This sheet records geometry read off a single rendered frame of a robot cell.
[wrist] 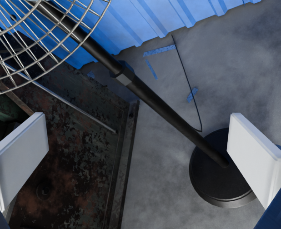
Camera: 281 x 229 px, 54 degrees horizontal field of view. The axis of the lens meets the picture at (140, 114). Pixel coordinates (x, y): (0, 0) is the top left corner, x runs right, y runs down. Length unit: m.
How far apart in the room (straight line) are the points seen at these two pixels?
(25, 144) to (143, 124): 1.57
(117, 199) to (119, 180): 0.11
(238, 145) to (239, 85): 1.38
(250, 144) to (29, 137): 0.13
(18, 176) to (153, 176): 1.41
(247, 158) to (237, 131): 0.02
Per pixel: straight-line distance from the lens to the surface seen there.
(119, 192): 1.63
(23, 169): 0.17
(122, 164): 1.67
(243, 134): 0.18
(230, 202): 1.33
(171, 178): 1.50
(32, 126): 0.18
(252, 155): 0.17
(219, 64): 1.68
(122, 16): 1.96
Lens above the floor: 1.27
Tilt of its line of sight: 46 degrees down
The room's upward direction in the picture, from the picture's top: 53 degrees counter-clockwise
